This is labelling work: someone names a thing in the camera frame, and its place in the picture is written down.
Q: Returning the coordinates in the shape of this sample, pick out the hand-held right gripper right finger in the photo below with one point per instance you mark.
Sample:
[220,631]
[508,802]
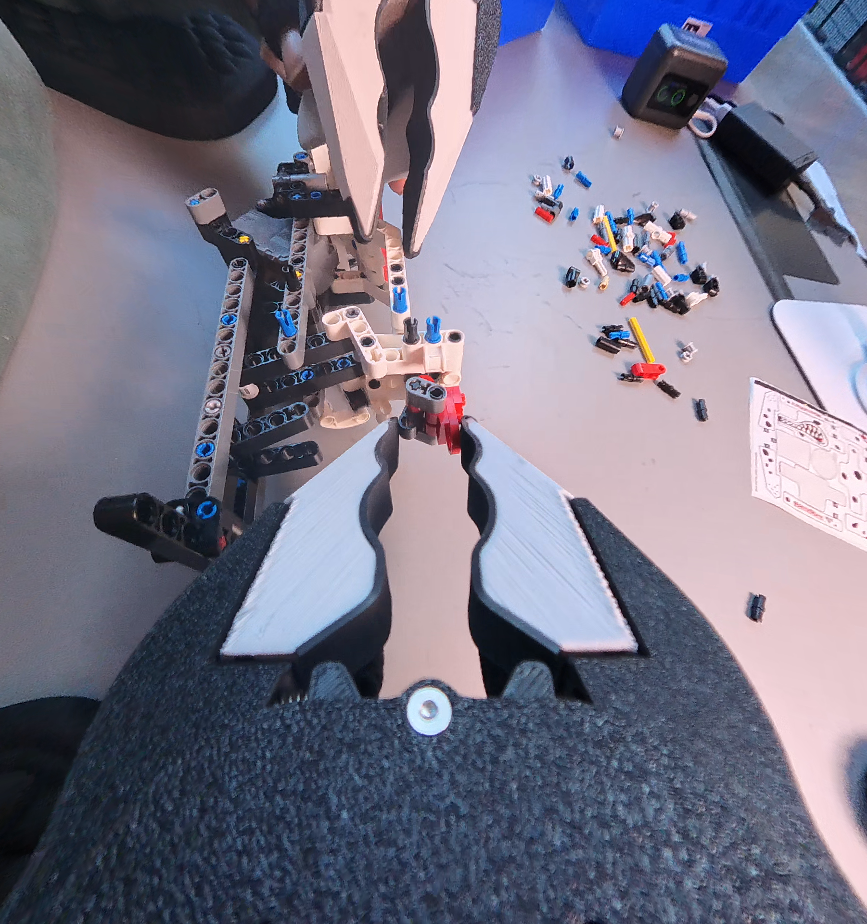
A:
[549,571]

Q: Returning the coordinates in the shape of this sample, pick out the black toy vehicle chassis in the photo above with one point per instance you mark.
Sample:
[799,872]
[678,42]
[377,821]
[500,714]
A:
[261,376]

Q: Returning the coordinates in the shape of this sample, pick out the pile of small toy brick parts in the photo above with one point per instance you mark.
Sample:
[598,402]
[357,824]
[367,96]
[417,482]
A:
[629,260]

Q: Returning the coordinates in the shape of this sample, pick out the small white toy brick assembly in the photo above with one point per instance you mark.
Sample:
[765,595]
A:
[398,347]

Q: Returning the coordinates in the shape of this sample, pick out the white book stand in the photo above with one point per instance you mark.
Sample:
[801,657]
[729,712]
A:
[838,361]

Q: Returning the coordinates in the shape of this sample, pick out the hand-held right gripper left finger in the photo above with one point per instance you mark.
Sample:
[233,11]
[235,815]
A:
[311,571]

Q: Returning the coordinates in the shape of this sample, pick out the person's green sweater torso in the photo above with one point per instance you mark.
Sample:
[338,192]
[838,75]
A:
[8,217]

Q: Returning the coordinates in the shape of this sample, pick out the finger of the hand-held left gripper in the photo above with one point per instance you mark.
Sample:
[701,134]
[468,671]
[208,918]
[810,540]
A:
[441,101]
[344,101]

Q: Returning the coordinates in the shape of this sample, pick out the white sticker sheet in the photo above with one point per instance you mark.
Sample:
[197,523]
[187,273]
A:
[823,469]

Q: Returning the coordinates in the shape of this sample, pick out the small black electronic device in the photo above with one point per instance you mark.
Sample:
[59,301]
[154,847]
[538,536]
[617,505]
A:
[675,80]

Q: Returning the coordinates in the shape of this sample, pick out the grey desk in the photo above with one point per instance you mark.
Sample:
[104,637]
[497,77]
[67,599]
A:
[665,506]

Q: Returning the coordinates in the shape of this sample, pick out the black flat mat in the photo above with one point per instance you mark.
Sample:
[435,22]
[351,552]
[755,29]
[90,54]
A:
[795,231]

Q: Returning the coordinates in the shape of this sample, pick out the tiny black toy brick pin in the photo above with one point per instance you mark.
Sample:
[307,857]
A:
[757,607]

